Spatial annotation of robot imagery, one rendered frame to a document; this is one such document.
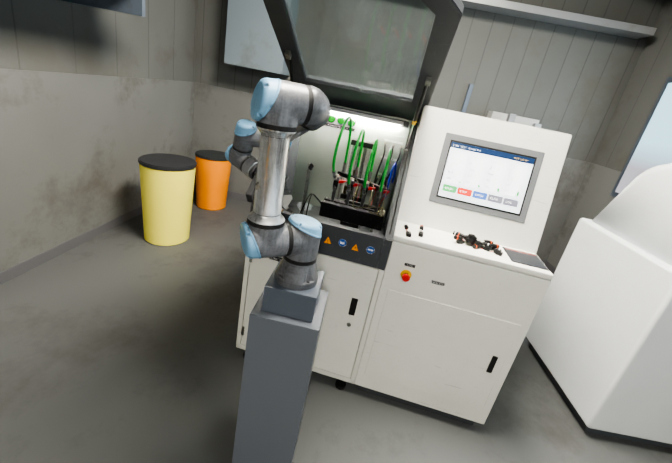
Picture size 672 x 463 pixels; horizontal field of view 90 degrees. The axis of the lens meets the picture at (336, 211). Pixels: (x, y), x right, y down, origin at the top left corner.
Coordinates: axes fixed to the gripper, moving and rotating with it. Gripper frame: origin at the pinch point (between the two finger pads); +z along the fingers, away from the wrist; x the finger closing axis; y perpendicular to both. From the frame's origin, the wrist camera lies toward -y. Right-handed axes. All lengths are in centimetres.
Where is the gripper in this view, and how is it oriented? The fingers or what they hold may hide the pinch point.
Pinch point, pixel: (288, 202)
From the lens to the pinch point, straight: 124.0
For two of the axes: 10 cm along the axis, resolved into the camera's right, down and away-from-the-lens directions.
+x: 0.0, 5.5, 8.4
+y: 6.6, -6.3, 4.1
